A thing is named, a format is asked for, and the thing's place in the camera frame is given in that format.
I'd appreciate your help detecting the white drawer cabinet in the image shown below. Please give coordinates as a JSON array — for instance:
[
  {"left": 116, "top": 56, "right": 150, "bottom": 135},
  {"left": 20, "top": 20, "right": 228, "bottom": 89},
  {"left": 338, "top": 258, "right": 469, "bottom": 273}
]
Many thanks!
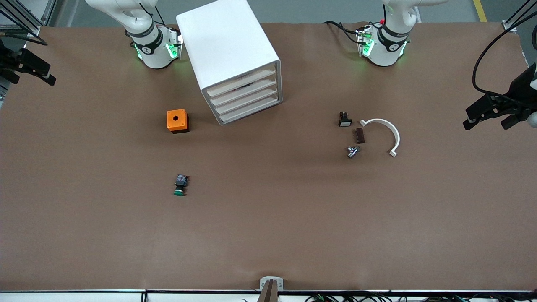
[{"left": 176, "top": 0, "right": 283, "bottom": 126}]

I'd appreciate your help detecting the brown wedge post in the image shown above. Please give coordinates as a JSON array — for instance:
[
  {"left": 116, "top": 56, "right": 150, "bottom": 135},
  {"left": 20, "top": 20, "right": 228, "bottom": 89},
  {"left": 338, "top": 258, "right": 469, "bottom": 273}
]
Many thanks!
[{"left": 257, "top": 279, "right": 279, "bottom": 302}]

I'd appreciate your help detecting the base connector plate green light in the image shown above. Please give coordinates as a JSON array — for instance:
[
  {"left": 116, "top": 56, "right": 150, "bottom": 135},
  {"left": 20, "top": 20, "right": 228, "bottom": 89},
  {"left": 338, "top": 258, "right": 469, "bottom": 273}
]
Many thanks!
[
  {"left": 356, "top": 25, "right": 375, "bottom": 57},
  {"left": 167, "top": 27, "right": 184, "bottom": 59}
]

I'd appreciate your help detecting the grey metal bracket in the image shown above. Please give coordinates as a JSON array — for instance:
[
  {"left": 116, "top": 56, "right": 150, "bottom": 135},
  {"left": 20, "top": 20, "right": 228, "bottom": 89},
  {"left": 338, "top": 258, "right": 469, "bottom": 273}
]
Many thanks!
[{"left": 260, "top": 276, "right": 284, "bottom": 291}]

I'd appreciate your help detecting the black base cable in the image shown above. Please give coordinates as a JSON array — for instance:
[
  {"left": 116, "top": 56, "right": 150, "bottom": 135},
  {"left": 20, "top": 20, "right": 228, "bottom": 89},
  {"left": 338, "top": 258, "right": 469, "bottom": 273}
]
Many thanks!
[
  {"left": 323, "top": 20, "right": 361, "bottom": 44},
  {"left": 143, "top": 2, "right": 166, "bottom": 26}
]

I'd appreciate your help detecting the green push button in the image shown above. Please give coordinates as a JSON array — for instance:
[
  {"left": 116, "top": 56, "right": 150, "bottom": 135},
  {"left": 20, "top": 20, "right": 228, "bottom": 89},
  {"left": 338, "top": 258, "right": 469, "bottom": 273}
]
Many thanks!
[{"left": 173, "top": 174, "right": 188, "bottom": 197}]

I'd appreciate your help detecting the white table edge rail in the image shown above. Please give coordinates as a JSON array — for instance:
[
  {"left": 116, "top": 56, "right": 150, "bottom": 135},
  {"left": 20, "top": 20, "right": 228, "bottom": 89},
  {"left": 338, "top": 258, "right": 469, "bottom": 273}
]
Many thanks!
[{"left": 0, "top": 289, "right": 537, "bottom": 302}]

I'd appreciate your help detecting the white curved plastic bracket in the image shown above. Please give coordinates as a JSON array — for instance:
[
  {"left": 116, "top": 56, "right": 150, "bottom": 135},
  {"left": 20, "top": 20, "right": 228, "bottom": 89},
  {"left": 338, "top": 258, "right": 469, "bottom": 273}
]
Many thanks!
[{"left": 359, "top": 118, "right": 401, "bottom": 158}]

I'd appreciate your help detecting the aluminium frame post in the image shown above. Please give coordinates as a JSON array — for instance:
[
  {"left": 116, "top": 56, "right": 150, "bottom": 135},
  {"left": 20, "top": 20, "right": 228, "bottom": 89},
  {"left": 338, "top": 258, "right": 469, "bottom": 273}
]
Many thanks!
[
  {"left": 501, "top": 0, "right": 537, "bottom": 32},
  {"left": 0, "top": 0, "right": 57, "bottom": 37}
]

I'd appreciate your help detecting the white plastic drawer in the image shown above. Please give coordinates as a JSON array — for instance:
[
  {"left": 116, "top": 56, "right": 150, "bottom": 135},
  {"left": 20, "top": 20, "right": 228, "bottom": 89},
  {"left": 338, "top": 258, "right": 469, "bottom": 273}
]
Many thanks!
[
  {"left": 209, "top": 77, "right": 279, "bottom": 107},
  {"left": 206, "top": 67, "right": 278, "bottom": 98},
  {"left": 212, "top": 86, "right": 280, "bottom": 116},
  {"left": 216, "top": 96, "right": 282, "bottom": 125}
]

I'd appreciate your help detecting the orange button enclosure box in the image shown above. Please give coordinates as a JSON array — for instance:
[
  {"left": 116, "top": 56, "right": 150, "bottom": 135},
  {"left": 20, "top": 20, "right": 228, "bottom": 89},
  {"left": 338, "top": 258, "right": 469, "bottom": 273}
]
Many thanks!
[{"left": 167, "top": 109, "right": 190, "bottom": 134}]

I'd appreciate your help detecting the brown table cover sheet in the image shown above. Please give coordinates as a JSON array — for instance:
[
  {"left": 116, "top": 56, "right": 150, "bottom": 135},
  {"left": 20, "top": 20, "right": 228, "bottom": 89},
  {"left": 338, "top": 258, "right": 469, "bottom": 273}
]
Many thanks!
[{"left": 0, "top": 21, "right": 537, "bottom": 292}]

